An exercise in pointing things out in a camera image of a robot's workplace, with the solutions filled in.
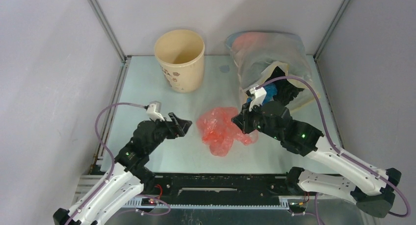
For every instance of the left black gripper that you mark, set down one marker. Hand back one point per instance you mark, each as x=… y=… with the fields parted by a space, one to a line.
x=181 y=128

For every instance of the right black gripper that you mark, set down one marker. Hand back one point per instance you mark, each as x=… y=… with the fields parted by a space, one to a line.
x=248 y=120

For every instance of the red plastic trash bag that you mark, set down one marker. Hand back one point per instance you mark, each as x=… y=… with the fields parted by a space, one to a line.
x=219 y=133

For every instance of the large translucent storage bag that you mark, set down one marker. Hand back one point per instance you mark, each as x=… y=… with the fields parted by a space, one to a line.
x=262 y=56

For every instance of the beige plastic trash bin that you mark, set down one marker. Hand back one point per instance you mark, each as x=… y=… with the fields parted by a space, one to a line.
x=180 y=54

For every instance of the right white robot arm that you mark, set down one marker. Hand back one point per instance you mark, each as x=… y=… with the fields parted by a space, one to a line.
x=369 y=188

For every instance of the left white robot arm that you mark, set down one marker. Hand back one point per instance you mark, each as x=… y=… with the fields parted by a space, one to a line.
x=127 y=178

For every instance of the blue plastic trash bag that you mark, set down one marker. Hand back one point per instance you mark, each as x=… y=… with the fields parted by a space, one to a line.
x=270 y=90

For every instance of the black plastic trash bag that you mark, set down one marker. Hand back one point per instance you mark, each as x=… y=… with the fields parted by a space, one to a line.
x=287 y=92

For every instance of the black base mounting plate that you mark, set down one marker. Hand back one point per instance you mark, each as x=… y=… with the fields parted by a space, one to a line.
x=223 y=190

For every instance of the left circuit board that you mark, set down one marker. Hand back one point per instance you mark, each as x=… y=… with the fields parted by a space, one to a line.
x=149 y=202

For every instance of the circuit board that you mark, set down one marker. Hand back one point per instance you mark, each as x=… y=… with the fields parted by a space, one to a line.
x=149 y=202
x=297 y=207

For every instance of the right circuit board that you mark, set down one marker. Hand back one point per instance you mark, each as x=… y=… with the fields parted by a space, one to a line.
x=297 y=207

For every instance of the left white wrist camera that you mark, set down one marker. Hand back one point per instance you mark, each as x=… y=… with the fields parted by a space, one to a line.
x=153 y=111

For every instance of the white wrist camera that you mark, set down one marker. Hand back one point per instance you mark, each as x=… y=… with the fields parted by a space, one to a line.
x=256 y=96
x=153 y=111

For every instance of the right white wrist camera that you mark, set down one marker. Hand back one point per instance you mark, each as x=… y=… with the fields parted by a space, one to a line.
x=256 y=96

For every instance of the aluminium frame rail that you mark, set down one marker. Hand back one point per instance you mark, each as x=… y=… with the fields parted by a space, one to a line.
x=336 y=186

